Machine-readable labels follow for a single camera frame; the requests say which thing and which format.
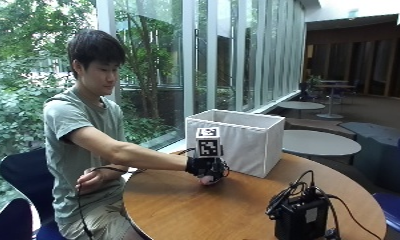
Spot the potted green plant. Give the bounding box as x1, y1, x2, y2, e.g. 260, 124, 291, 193
305, 74, 323, 90

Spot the grey upholstered sofa block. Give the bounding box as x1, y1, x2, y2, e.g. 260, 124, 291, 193
338, 121, 400, 196

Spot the black electronics box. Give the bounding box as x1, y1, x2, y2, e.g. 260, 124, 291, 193
271, 196, 330, 240

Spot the bright blue chair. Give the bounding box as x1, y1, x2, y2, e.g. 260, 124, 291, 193
371, 133, 400, 239

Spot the tall pedestal round table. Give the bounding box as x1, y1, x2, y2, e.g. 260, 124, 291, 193
313, 83, 357, 120

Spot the small pale pink object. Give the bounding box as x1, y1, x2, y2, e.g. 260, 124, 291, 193
198, 175, 220, 187

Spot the black cable bundle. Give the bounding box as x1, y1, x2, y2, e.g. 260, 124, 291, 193
264, 170, 330, 216

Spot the white marker cube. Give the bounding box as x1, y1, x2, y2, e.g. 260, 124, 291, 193
194, 126, 224, 159

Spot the dark background chair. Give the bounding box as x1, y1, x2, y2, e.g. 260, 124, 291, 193
297, 82, 319, 103

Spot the white fabric storage box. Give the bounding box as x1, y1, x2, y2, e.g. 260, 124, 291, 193
184, 108, 286, 179

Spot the large white round table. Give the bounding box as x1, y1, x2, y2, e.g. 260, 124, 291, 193
281, 129, 362, 158

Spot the the person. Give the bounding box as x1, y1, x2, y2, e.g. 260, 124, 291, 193
43, 29, 230, 240

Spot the blue chair seat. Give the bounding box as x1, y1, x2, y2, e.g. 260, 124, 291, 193
33, 219, 69, 240

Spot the dark blue chair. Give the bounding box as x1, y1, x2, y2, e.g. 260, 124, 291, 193
0, 147, 49, 218
0, 198, 33, 240

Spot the brown upholstered bench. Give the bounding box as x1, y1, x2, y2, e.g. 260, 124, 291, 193
283, 117, 357, 140

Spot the small white round table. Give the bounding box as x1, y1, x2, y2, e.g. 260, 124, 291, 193
275, 100, 326, 118

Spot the black power cable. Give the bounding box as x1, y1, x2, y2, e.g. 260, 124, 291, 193
325, 194, 383, 240

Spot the black glove cable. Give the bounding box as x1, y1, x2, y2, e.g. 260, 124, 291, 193
76, 148, 197, 240

